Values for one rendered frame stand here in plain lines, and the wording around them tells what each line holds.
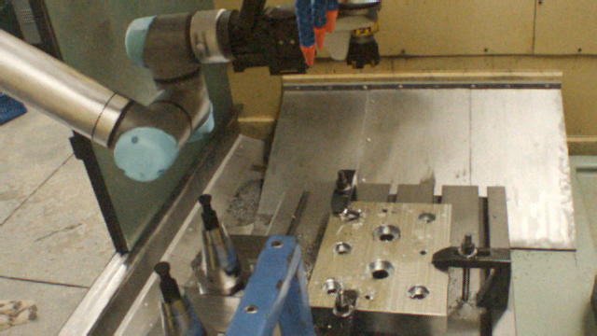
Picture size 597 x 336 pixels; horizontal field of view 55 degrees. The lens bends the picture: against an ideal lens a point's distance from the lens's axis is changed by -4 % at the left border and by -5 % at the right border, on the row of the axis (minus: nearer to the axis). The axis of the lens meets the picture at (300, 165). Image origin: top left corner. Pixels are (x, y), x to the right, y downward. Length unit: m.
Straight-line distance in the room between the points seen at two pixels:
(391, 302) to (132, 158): 0.46
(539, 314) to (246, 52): 0.95
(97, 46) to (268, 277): 0.84
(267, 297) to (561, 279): 1.04
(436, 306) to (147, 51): 0.58
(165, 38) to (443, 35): 1.17
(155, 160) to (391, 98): 1.25
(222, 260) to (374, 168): 1.15
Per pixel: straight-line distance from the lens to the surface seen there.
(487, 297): 1.07
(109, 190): 1.41
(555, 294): 1.53
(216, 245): 0.66
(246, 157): 2.05
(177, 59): 0.87
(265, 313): 0.63
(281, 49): 0.81
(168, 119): 0.82
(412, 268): 1.02
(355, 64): 0.81
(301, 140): 1.87
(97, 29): 1.39
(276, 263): 0.69
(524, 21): 1.87
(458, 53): 1.90
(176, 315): 0.58
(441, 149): 1.79
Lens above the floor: 1.67
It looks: 31 degrees down
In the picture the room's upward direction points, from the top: 8 degrees counter-clockwise
